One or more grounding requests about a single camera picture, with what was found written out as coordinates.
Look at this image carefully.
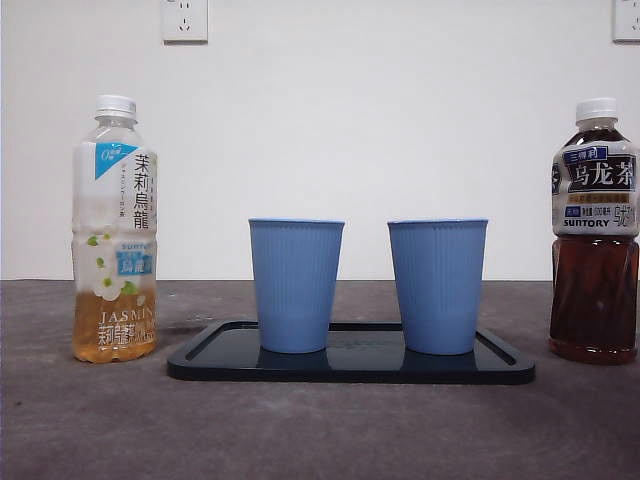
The blue ribbed plastic cup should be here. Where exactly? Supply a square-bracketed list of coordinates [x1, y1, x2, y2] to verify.
[387, 217, 490, 356]
[248, 217, 347, 355]

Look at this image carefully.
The pale jasmine tea bottle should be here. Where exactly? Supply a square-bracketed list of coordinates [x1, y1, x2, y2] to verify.
[72, 94, 160, 365]

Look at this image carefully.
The dark rectangular serving tray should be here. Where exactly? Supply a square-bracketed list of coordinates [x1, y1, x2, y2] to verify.
[166, 320, 537, 385]

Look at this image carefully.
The white wall power socket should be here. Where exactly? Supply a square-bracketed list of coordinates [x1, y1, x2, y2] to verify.
[160, 0, 209, 45]
[612, 0, 640, 44]

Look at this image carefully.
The dark oolong tea bottle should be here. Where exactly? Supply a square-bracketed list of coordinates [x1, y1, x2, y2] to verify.
[548, 97, 640, 365]

